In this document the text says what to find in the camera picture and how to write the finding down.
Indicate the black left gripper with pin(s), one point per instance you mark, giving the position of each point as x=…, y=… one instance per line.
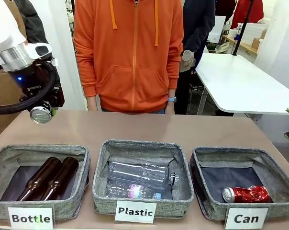
x=33, y=81

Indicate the brown glass bottle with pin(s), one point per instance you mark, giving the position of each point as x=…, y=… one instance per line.
x=46, y=172
x=65, y=172

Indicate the crushed red drink can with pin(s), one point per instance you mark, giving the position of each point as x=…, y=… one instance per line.
x=249, y=194

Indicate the large clear bottle black cap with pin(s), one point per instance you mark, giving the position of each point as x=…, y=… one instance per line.
x=139, y=172

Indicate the grey fabric basket labelled Can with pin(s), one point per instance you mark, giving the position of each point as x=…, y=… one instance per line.
x=230, y=175

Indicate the grey fabric basket labelled Bottle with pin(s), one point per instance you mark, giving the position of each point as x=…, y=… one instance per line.
x=80, y=182

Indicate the white Can label card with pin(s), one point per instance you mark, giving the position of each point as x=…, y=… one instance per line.
x=246, y=218

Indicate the grey fabric basket labelled Plastic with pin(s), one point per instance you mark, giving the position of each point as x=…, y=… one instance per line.
x=182, y=182

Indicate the person's right hand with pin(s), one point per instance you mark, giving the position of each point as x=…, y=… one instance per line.
x=92, y=103

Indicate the white gloved hand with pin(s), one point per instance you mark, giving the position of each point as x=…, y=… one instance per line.
x=188, y=57

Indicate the person's left hand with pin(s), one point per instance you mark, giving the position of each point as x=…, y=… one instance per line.
x=170, y=107

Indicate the white table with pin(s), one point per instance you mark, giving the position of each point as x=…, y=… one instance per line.
x=237, y=81

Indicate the small cardboard box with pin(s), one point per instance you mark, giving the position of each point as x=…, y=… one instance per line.
x=256, y=43

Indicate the person in brown apron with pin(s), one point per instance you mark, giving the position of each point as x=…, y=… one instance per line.
x=35, y=26

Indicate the stack of white boxes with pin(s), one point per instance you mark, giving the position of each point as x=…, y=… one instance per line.
x=253, y=32

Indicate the person in orange hoodie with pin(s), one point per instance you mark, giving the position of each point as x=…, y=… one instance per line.
x=130, y=60

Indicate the black pole stand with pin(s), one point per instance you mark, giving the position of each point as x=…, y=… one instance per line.
x=242, y=26

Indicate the red jacket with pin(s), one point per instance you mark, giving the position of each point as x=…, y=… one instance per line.
x=251, y=12

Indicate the white square box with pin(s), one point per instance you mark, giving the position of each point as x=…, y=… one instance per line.
x=218, y=28

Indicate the white Bottle label card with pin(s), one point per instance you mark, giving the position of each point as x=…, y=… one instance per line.
x=30, y=218

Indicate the light blue wrist watch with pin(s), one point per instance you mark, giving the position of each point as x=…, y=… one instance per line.
x=172, y=99

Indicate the person in navy clothes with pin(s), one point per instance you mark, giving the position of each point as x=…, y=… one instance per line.
x=197, y=28

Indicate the white Plastic label card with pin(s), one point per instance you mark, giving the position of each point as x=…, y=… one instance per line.
x=135, y=211

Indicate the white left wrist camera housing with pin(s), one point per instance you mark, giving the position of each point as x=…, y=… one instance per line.
x=40, y=50

